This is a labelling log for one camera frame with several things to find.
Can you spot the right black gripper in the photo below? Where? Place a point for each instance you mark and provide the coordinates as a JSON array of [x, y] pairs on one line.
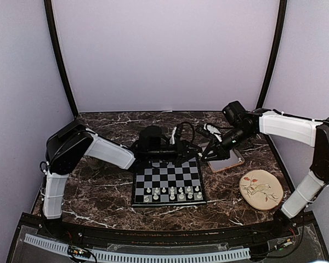
[[221, 152]]

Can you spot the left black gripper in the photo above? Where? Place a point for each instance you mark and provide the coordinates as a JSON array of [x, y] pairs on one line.
[[182, 155]]

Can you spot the black grey chess board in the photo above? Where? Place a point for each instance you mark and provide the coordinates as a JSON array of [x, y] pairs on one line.
[[166, 174]]

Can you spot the white chess queen piece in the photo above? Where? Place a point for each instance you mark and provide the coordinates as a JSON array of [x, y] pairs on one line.
[[172, 196]]

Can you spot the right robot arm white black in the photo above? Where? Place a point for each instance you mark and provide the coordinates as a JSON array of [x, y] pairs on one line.
[[245, 124]]

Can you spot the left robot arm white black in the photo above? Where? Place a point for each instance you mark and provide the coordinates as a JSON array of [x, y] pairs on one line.
[[68, 146]]

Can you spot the green circuit board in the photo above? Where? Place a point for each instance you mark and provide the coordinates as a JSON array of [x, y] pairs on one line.
[[78, 252]]

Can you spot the metal tray with wooden rim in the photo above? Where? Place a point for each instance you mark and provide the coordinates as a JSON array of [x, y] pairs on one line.
[[235, 160]]

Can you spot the oval bird pattern coaster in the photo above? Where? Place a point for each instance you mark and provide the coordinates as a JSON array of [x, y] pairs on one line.
[[261, 190]]

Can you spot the beige mug with dark pattern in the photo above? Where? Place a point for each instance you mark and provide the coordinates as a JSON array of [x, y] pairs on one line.
[[96, 164]]

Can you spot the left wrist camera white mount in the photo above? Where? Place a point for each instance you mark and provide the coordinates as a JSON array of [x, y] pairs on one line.
[[176, 135]]

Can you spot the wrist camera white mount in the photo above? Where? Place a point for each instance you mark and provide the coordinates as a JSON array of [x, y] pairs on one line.
[[209, 131], [176, 135]]

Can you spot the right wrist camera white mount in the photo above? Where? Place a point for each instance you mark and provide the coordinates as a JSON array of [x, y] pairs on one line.
[[209, 131]]

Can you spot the right black frame post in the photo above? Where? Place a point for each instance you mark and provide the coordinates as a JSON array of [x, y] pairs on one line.
[[273, 53]]

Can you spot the black frame post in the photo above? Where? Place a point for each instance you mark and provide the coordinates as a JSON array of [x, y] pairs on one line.
[[48, 6], [273, 53]]

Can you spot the black front rail base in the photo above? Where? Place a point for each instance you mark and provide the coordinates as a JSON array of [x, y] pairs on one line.
[[86, 232]]

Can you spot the white slotted cable duct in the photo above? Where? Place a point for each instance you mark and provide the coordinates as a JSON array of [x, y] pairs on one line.
[[123, 253]]

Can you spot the left black frame post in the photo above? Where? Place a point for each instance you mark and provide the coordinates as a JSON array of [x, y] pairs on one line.
[[48, 6]]

